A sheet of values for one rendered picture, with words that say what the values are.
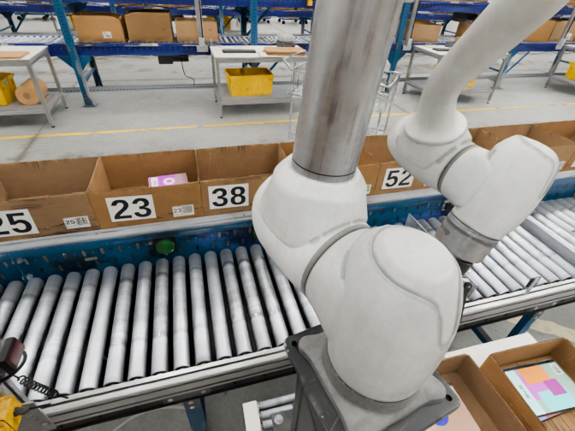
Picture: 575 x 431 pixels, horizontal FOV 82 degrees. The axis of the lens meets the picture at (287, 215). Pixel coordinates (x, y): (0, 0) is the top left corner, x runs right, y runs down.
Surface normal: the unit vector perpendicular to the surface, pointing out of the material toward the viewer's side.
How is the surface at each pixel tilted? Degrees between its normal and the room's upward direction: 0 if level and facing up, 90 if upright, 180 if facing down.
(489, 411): 88
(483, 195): 71
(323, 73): 85
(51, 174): 90
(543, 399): 0
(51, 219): 91
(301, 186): 46
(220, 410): 0
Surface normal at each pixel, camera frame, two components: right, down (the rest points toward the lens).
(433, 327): 0.23, 0.31
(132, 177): 0.28, 0.58
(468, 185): -0.85, -0.05
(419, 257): 0.13, -0.73
